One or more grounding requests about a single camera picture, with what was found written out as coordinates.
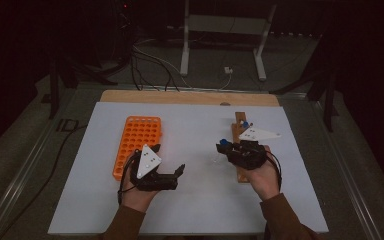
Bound short white cable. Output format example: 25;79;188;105
218;72;233;90

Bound right hand-held gripper cable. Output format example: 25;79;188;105
263;151;283;240

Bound white table mat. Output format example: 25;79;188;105
47;101;330;236

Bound metal floor rail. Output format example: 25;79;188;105
308;96;384;240
0;89;81;240

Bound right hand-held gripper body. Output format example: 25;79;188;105
228;127;282;171

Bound long white cable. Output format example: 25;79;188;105
133;44;194;89

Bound wooden stick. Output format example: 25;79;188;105
231;111;253;184

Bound orange plastic test tube rack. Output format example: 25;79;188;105
112;115;163;182

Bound white metal desk frame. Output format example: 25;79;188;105
179;0;278;82

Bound person's right hand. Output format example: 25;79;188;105
238;144;282;202

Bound hand-held gripper cable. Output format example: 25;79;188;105
263;151;283;240
117;150;141;206

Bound left hand-held gripper cable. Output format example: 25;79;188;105
117;150;141;206

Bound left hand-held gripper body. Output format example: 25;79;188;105
129;144;180;192

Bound person's left hand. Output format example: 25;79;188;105
119;155;163;214

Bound long black floor cable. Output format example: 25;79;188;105
0;123;89;240

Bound black tripod stand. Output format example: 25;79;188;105
269;56;341;133
41;49;131;121

